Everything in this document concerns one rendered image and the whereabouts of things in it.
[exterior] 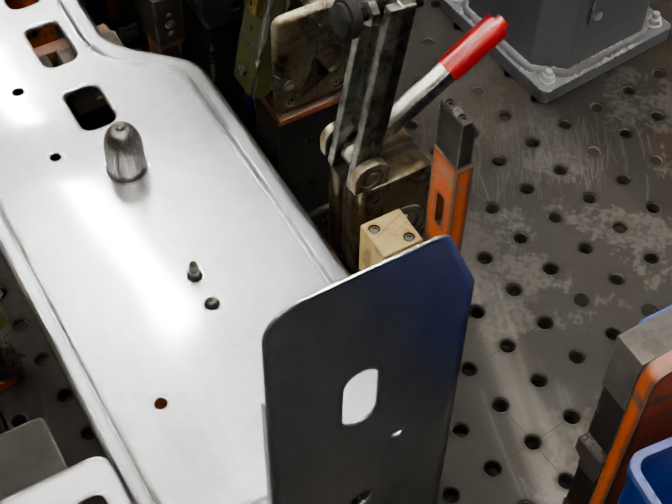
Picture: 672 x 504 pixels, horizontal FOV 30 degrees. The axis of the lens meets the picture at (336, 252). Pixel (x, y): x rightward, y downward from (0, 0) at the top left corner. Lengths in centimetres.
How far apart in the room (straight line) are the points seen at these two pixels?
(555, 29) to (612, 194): 20
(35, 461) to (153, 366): 11
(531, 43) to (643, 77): 15
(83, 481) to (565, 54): 84
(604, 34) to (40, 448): 88
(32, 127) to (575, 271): 60
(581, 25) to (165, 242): 66
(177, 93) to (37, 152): 13
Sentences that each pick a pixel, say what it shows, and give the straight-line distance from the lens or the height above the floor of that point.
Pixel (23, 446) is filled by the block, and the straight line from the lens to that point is 93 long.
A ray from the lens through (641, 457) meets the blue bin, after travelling 72.
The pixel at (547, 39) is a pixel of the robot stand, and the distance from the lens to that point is 149.
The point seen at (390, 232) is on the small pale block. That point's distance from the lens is 91.
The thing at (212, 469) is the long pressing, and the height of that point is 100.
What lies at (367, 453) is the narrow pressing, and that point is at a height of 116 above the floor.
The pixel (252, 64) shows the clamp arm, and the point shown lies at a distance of 109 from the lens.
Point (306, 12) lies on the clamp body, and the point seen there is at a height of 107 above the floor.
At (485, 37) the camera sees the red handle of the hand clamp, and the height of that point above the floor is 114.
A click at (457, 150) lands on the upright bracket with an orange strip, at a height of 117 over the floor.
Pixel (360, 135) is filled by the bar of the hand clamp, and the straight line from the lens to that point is 92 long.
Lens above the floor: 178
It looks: 53 degrees down
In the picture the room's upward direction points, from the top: 1 degrees clockwise
